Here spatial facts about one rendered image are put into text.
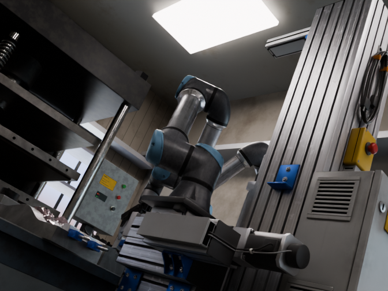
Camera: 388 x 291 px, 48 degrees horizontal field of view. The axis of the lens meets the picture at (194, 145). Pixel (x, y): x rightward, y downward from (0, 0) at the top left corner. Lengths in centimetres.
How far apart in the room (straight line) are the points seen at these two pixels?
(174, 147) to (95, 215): 142
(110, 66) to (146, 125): 340
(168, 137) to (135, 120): 453
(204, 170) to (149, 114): 472
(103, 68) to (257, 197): 153
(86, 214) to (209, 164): 144
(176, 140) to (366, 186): 62
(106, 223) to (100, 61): 100
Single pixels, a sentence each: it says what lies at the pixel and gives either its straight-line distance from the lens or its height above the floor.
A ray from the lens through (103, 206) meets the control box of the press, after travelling 281.
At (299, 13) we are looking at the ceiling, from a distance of 411.
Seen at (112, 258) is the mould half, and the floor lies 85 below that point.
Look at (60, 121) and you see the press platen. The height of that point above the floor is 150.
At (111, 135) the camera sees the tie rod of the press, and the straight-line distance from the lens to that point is 269.
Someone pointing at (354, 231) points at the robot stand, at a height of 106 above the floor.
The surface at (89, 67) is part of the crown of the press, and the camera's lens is 266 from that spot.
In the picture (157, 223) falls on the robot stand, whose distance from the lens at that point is 120.
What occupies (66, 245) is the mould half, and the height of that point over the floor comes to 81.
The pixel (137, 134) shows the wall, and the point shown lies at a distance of 597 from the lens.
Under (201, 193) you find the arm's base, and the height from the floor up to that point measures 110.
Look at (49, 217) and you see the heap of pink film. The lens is 178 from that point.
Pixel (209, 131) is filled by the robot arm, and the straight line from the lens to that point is 182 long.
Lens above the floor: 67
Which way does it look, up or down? 23 degrees up
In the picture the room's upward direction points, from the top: 23 degrees clockwise
